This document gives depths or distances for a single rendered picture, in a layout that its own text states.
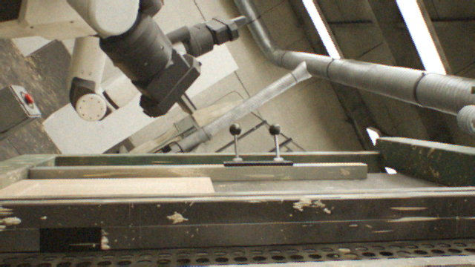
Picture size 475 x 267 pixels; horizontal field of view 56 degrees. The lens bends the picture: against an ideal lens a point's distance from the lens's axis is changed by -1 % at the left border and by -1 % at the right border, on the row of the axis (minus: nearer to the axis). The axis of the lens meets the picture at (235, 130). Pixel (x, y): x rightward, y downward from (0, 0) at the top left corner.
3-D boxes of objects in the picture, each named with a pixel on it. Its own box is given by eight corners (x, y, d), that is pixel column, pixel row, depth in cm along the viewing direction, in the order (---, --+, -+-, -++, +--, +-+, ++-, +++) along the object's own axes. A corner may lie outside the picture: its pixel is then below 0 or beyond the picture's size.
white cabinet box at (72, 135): (51, 114, 509) (202, 21, 522) (81, 154, 526) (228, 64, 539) (40, 124, 451) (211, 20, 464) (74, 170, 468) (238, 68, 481)
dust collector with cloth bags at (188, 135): (114, 150, 721) (229, 78, 735) (139, 184, 742) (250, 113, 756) (110, 176, 591) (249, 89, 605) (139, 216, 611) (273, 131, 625)
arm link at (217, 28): (220, 36, 141) (188, 51, 137) (214, 7, 135) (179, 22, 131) (243, 47, 131) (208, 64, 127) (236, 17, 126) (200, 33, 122)
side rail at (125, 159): (60, 186, 150) (60, 153, 150) (373, 181, 162) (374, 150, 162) (56, 189, 144) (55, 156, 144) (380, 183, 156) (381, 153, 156)
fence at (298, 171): (35, 180, 125) (35, 166, 125) (361, 176, 135) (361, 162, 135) (29, 183, 120) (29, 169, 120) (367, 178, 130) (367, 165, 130)
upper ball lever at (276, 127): (271, 167, 131) (267, 127, 137) (283, 167, 131) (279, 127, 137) (273, 162, 127) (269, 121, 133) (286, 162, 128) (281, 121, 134)
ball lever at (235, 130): (230, 167, 130) (228, 127, 136) (243, 167, 130) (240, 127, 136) (231, 163, 126) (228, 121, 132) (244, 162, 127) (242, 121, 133)
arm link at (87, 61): (58, 116, 117) (76, 33, 111) (61, 102, 129) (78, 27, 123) (102, 124, 121) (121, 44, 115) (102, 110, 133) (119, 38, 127)
